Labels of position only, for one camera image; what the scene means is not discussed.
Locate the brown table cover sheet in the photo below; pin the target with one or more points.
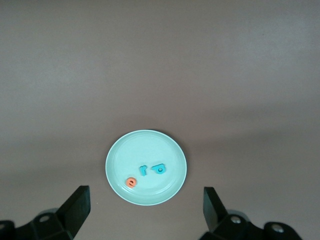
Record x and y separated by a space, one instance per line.
75 62

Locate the teal foam letter r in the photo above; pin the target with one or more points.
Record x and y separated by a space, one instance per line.
143 171

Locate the pale green plate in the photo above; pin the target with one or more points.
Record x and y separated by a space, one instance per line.
145 147

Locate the teal foam letter d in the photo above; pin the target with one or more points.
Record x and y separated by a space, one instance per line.
155 167

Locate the orange foam letter e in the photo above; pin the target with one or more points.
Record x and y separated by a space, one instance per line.
130 184

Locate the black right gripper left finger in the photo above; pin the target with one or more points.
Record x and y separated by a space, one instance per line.
72 215

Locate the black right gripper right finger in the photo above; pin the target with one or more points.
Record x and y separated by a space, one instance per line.
217 217

